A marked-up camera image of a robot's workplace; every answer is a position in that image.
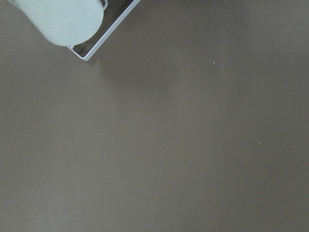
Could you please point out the mint green cup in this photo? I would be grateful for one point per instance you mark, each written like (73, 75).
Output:
(64, 22)

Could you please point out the white wire cup rack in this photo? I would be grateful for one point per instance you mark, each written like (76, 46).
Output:
(115, 11)

